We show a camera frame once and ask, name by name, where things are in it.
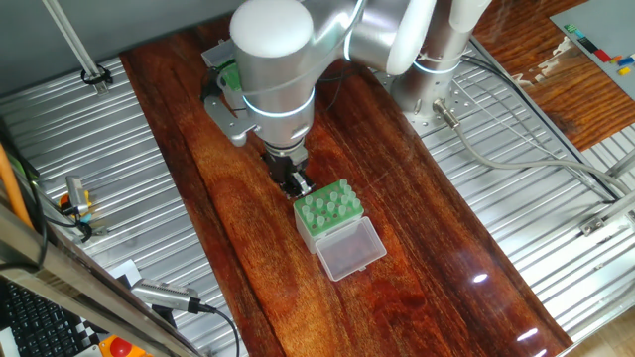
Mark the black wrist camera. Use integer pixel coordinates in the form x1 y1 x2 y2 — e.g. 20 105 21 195
199 68 224 103

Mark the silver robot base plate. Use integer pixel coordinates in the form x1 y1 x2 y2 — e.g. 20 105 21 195
375 52 497 140

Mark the orange tube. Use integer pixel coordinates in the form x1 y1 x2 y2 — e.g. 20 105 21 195
0 142 35 230

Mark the black silver-camera cable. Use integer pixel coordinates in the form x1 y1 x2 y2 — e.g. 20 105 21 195
196 302 242 357

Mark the grey board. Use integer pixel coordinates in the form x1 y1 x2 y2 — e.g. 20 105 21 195
549 0 635 101

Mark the black cable tie ring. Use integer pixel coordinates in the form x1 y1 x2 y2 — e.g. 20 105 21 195
79 62 114 87

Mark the yellow orange turtle toy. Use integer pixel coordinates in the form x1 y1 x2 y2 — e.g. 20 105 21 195
58 190 94 224

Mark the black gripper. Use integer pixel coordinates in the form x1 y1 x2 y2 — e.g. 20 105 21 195
261 146 316 200

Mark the grey cable with metal connector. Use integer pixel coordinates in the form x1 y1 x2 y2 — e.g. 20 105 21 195
431 97 634 197

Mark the silver camera on stand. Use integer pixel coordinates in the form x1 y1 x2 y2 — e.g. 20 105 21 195
130 277 203 315

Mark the green clear pipette tip box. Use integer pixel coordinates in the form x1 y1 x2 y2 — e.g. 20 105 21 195
292 178 388 283
200 38 244 108

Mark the shiny steel rail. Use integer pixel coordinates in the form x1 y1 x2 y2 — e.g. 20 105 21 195
0 195 204 357

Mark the silver camera mount bracket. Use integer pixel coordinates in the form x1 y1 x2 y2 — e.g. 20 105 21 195
202 93 262 148

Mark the black keyboard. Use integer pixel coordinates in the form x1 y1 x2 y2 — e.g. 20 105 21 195
0 280 94 357

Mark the aluminium profile bar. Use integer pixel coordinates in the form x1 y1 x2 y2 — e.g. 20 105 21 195
578 190 635 237
603 147 635 179

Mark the glossy brown wooden board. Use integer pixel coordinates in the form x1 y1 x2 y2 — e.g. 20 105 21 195
118 14 575 357

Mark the orange emergency stop box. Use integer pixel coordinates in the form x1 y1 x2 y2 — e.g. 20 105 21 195
97 334 156 357

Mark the aluminium post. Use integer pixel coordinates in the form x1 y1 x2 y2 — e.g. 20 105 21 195
41 0 111 96

